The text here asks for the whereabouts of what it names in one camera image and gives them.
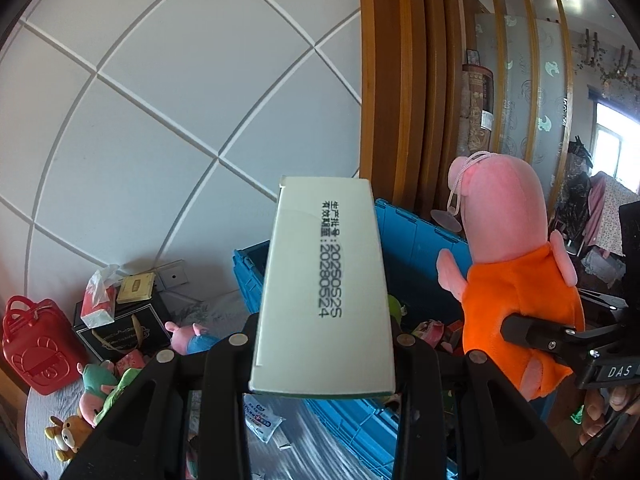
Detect person's right hand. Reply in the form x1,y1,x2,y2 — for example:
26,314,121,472
580,387,640,446

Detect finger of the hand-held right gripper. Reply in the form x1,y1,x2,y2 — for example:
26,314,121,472
580,290,628,311
501,312,628,367

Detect white blue packet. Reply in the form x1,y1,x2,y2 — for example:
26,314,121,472
243,394,286,443

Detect red white tissue packet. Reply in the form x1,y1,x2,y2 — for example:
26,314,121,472
80,267,120,330

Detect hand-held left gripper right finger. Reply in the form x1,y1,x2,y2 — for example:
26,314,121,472
390,320,576,480

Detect pink pig plush orange dress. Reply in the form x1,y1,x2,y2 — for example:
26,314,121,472
436,151,586,401

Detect large green white carton box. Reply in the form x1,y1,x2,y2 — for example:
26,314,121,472
248,176,397,401

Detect wall socket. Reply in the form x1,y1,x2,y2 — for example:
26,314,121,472
157,260,190,288

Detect blue plastic crate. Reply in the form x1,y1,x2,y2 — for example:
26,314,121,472
232,198,561,480

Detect pig plush green clothing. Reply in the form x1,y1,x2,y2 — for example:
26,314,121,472
77,360,119,427

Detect hanging clothes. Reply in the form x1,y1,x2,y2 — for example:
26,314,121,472
550,135,632,291

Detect window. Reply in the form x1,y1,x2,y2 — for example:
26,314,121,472
587,87,640,187

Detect striped grey table cloth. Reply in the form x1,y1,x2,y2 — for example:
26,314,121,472
25,290,401,480

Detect gold flat box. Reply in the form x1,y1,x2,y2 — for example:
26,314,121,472
116,272,157,305

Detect red patterned box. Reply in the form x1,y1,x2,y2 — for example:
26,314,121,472
117,350,148,377

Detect wooden partition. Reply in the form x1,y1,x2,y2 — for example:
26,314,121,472
357,0,576,241

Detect brown bear plush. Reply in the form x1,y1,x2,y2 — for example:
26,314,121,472
45,414,93,462

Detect black gift box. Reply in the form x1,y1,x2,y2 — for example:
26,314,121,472
72,292,173,363

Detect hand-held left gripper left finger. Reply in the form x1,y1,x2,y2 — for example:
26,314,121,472
60,312,261,480

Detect red plastic carry case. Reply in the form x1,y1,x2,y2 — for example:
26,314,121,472
2,295,90,396

